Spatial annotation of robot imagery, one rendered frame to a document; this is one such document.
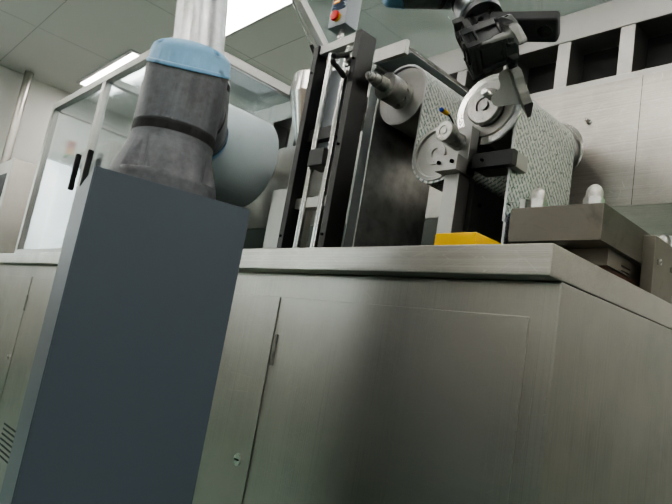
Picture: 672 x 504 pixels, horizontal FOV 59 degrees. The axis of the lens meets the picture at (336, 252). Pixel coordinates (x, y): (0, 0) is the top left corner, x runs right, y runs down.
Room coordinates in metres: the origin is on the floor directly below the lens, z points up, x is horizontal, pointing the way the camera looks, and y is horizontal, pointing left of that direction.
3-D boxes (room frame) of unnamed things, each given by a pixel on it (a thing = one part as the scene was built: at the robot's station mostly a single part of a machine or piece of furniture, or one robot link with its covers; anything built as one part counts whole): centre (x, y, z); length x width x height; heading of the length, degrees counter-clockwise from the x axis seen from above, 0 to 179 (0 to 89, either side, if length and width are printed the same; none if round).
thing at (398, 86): (1.28, -0.07, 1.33); 0.06 x 0.06 x 0.06; 42
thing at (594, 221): (1.08, -0.49, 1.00); 0.40 x 0.16 x 0.06; 132
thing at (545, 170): (1.14, -0.38, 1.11); 0.23 x 0.01 x 0.18; 132
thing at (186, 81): (0.83, 0.26, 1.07); 0.13 x 0.12 x 0.14; 7
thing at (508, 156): (1.08, -0.28, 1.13); 0.09 x 0.06 x 0.03; 42
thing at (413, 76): (1.38, -0.18, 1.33); 0.25 x 0.14 x 0.14; 132
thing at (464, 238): (0.83, -0.18, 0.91); 0.07 x 0.07 x 0.02; 42
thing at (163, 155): (0.82, 0.26, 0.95); 0.15 x 0.15 x 0.10
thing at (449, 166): (1.10, -0.20, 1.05); 0.06 x 0.05 x 0.31; 132
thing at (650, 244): (1.02, -0.56, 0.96); 0.10 x 0.03 x 0.11; 132
